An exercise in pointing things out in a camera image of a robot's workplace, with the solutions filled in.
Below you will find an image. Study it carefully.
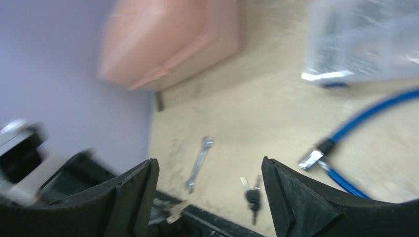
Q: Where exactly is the orange plastic toolbox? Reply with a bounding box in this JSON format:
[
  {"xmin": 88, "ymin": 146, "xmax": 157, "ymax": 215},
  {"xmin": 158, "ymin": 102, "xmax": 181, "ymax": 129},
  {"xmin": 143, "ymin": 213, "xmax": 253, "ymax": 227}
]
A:
[{"xmin": 98, "ymin": 0, "xmax": 244, "ymax": 91}]

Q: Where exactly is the blue cable lock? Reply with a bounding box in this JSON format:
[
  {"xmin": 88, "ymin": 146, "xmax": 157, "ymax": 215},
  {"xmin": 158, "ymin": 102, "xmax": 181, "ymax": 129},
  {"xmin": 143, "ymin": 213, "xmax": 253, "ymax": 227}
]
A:
[{"xmin": 298, "ymin": 87, "xmax": 419, "ymax": 199}]

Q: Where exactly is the black-handled tool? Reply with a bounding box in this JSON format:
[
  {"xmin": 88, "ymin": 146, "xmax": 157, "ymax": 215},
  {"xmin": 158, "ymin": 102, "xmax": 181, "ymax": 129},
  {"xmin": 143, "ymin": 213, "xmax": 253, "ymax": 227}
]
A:
[{"xmin": 155, "ymin": 91, "xmax": 165, "ymax": 112}]

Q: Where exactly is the clear plastic screw organizer box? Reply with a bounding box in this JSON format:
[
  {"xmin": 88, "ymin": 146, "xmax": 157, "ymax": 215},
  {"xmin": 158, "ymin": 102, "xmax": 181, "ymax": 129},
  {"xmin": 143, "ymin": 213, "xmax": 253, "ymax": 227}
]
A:
[{"xmin": 301, "ymin": 0, "xmax": 419, "ymax": 87}]

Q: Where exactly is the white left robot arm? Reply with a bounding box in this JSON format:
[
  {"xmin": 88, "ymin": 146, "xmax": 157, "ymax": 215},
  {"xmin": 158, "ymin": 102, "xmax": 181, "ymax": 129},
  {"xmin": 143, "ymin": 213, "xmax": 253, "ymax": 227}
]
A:
[{"xmin": 0, "ymin": 119, "xmax": 47, "ymax": 206}]

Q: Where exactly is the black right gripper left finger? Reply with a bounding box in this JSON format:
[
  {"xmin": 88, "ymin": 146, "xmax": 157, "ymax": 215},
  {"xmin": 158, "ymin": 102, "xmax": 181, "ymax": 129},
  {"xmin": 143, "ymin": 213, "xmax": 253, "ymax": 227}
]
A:
[{"xmin": 0, "ymin": 159, "xmax": 159, "ymax": 237}]

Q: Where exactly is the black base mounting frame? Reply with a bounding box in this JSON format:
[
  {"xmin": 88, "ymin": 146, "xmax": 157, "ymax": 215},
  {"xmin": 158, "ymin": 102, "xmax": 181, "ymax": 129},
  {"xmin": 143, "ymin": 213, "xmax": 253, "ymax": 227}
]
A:
[{"xmin": 41, "ymin": 151, "xmax": 260, "ymax": 237}]

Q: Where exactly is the silver open-end wrench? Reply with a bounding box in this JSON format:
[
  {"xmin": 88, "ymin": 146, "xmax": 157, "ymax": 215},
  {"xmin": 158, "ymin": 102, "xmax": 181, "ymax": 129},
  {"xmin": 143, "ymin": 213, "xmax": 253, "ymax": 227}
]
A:
[{"xmin": 185, "ymin": 136, "xmax": 213, "ymax": 194}]

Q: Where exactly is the black-headed key bunch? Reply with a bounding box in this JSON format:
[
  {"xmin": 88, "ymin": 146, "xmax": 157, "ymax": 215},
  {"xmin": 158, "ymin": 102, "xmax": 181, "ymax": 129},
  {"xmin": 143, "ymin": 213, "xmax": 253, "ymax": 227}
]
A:
[{"xmin": 240, "ymin": 175, "xmax": 262, "ymax": 226}]

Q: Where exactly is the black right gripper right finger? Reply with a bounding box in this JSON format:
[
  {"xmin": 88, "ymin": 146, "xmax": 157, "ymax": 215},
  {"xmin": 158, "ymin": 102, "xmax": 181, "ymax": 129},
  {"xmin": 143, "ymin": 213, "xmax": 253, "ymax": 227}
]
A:
[{"xmin": 261, "ymin": 157, "xmax": 419, "ymax": 237}]

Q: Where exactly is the single key with ring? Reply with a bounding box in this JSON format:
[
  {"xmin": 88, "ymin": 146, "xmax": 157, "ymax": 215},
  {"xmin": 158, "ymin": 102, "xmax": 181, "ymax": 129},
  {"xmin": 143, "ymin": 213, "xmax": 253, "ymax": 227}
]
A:
[{"xmin": 148, "ymin": 198, "xmax": 189, "ymax": 226}]

